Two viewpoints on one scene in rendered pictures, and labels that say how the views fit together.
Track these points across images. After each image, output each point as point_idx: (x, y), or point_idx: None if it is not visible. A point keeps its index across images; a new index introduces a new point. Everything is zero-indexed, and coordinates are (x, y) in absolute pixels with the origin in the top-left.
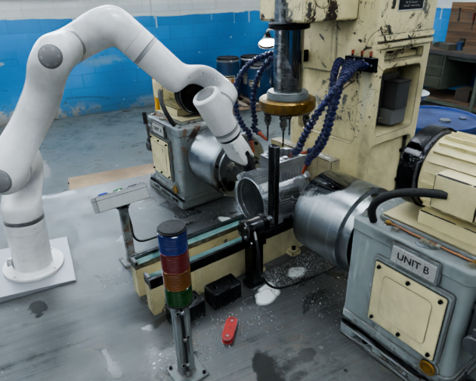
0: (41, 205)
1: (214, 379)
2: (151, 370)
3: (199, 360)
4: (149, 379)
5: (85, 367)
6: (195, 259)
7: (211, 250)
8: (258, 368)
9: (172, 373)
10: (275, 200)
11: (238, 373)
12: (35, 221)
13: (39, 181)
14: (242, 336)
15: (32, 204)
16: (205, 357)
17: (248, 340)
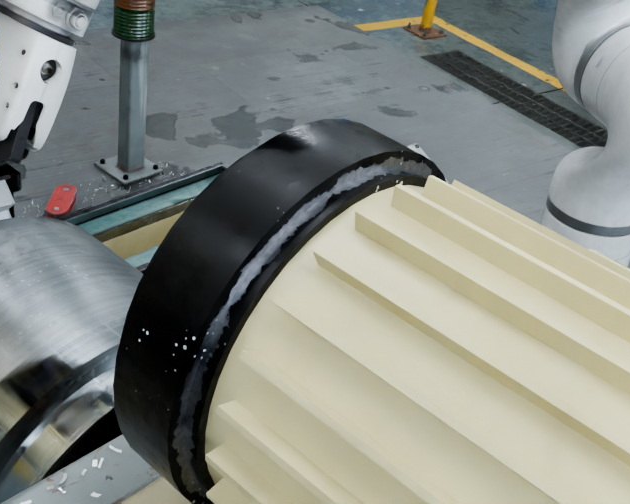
0: (561, 184)
1: (87, 161)
2: (185, 172)
3: (112, 174)
4: (183, 165)
5: None
6: (137, 193)
7: (103, 225)
8: (15, 167)
9: (151, 164)
10: None
11: (49, 165)
12: (547, 195)
13: (600, 153)
14: (38, 204)
15: (564, 161)
16: (102, 182)
17: (26, 198)
